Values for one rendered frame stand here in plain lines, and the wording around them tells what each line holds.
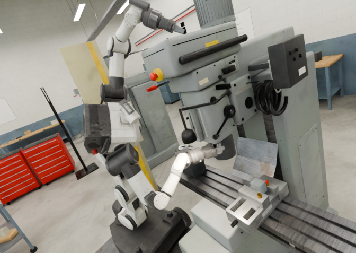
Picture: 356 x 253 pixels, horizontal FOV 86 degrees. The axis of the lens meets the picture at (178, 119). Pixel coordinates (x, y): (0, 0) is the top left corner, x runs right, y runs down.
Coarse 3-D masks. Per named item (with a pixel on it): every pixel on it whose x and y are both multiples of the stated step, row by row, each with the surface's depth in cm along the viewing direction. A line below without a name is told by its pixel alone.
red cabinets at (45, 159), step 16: (32, 144) 449; (48, 144) 443; (64, 144) 494; (0, 160) 407; (16, 160) 421; (32, 160) 433; (48, 160) 447; (64, 160) 463; (0, 176) 408; (16, 176) 423; (32, 176) 439; (48, 176) 451; (0, 192) 411; (16, 192) 426
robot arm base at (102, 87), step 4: (104, 84) 114; (100, 88) 117; (104, 88) 112; (124, 88) 119; (100, 92) 117; (104, 92) 112; (124, 92) 118; (100, 96) 116; (104, 96) 113; (124, 96) 119; (104, 100) 113; (108, 100) 114; (112, 100) 115; (116, 100) 116; (120, 100) 117
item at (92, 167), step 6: (42, 90) 398; (48, 102) 409; (54, 108) 415; (60, 120) 423; (66, 132) 431; (72, 144) 439; (78, 156) 449; (84, 168) 458; (90, 168) 466; (96, 168) 454; (78, 174) 455; (84, 174) 445
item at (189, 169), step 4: (184, 144) 161; (188, 144) 162; (180, 148) 157; (184, 148) 155; (192, 148) 150; (192, 164) 145; (196, 164) 147; (200, 164) 148; (204, 164) 150; (188, 168) 151; (192, 168) 145; (196, 168) 147; (200, 168) 149; (204, 168) 151; (188, 172) 155; (192, 172) 147; (196, 172) 148; (200, 172) 149; (196, 176) 148
